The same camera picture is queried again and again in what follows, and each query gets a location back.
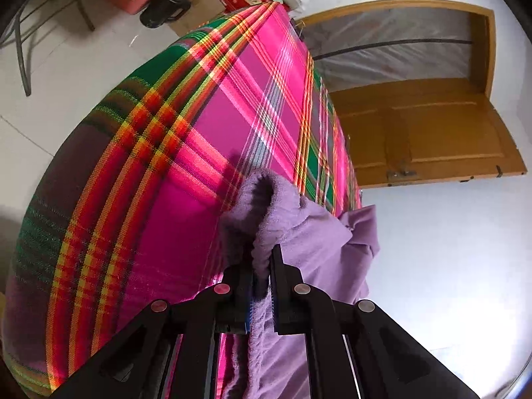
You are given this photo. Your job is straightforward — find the purple fleece cloth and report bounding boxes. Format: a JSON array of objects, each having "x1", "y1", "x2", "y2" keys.
[{"x1": 216, "y1": 169, "x2": 381, "y2": 399}]

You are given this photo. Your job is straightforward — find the wooden door frame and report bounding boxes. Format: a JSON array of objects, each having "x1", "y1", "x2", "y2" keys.
[{"x1": 297, "y1": 0, "x2": 497, "y2": 96}]

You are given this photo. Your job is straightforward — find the black mug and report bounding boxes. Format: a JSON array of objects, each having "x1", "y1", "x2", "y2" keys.
[{"x1": 139, "y1": 0, "x2": 192, "y2": 29}]

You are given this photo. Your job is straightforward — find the clear plastic door curtain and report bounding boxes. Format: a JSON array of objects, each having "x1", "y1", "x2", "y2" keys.
[{"x1": 303, "y1": 7, "x2": 474, "y2": 92}]

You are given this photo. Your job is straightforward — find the wooden door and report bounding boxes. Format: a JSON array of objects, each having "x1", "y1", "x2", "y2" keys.
[{"x1": 328, "y1": 77, "x2": 528, "y2": 189}]

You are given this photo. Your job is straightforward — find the metal chair frame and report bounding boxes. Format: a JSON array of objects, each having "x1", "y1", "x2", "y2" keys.
[{"x1": 0, "y1": 0, "x2": 96, "y2": 96}]

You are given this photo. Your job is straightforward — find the flat brown cardboard sheet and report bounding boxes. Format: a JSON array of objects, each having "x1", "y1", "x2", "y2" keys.
[{"x1": 166, "y1": 0, "x2": 227, "y2": 36}]

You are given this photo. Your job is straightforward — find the pink green plaid bed sheet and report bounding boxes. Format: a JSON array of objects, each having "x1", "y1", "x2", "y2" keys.
[{"x1": 2, "y1": 2, "x2": 362, "y2": 397}]

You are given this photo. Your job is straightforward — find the metal door handle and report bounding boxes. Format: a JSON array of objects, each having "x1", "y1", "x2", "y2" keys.
[{"x1": 386, "y1": 168, "x2": 418, "y2": 182}]

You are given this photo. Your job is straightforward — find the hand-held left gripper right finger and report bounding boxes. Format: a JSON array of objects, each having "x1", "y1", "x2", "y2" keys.
[{"x1": 271, "y1": 244, "x2": 478, "y2": 399}]

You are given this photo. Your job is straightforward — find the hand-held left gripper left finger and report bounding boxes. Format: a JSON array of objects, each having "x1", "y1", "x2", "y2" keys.
[{"x1": 50, "y1": 251, "x2": 255, "y2": 399}]

